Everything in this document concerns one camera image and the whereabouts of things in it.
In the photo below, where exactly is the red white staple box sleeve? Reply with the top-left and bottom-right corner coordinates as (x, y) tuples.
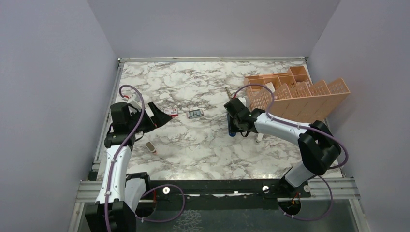
(164, 108), (178, 117)

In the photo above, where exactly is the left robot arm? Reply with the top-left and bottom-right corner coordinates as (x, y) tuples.
(85, 102), (172, 232)

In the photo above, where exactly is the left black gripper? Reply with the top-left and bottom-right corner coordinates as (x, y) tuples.
(128, 101), (173, 133)

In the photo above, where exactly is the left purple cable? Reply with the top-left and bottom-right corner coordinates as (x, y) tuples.
(104, 85), (186, 232)

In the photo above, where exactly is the clear small cup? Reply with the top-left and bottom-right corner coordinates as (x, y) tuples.
(238, 97), (249, 107)

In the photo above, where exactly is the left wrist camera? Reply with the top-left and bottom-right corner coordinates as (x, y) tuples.
(127, 93), (143, 111)

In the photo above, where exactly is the peach plastic desk organizer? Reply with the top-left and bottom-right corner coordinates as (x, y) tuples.
(243, 66), (350, 123)

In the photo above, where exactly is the blue stapler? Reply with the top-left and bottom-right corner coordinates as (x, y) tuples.
(226, 113), (236, 137)

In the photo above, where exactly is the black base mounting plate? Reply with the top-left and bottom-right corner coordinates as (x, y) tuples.
(137, 179), (311, 211)

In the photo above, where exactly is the small white brown eraser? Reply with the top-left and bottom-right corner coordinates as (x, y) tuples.
(145, 141), (157, 154)

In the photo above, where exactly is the purple cable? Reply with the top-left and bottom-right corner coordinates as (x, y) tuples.
(104, 85), (186, 232)
(233, 84), (349, 222)

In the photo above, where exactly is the staple box tray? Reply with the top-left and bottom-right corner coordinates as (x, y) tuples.
(187, 109), (204, 119)

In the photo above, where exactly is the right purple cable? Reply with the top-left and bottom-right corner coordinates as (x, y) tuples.
(233, 84), (349, 222)

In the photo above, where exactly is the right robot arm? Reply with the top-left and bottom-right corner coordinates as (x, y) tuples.
(224, 98), (342, 197)

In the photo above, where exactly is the white tube by organizer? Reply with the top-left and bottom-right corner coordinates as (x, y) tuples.
(255, 133), (264, 143)

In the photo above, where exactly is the aluminium front frame rail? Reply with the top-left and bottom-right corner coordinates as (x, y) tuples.
(75, 178), (361, 203)

